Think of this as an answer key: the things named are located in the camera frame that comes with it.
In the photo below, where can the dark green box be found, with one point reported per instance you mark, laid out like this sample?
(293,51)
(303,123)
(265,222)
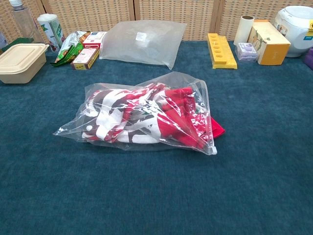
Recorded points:
(14,42)

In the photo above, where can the small lavender clear box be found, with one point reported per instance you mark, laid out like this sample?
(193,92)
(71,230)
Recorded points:
(247,52)

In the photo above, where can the cream and yellow carton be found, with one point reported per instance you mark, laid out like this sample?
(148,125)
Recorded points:
(271,46)

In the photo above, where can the frosted plastic packet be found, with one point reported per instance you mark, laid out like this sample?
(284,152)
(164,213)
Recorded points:
(146,46)

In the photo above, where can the beige lidded lunch box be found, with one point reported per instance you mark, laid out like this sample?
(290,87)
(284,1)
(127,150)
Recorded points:
(20,63)

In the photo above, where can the yellow block with round holes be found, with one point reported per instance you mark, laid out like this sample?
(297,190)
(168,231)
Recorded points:
(221,52)

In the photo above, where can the brown red flat box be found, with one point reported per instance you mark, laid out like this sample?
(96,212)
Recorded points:
(84,58)

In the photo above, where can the white paper roll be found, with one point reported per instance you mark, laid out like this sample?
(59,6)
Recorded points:
(242,31)

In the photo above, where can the red white patterned garment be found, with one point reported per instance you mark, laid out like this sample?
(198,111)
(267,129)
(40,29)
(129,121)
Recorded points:
(171,122)

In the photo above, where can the clear plastic water bottle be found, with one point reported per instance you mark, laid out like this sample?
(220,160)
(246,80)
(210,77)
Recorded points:
(24,22)

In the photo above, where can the woven folding screen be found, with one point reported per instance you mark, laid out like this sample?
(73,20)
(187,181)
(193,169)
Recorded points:
(171,12)

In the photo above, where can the clear plastic zip bag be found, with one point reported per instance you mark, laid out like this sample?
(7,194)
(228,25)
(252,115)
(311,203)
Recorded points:
(117,144)

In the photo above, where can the blue carpet table cover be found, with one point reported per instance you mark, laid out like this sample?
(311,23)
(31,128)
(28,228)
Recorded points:
(156,191)

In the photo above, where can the dark purple box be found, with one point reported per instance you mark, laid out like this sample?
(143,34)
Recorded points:
(309,57)

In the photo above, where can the white rice cooker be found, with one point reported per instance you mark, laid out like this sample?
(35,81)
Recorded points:
(296,29)

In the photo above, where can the white green canister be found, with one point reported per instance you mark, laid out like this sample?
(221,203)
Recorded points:
(52,31)

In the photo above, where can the green snack packet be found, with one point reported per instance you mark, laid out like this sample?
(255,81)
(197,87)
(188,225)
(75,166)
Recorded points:
(68,49)

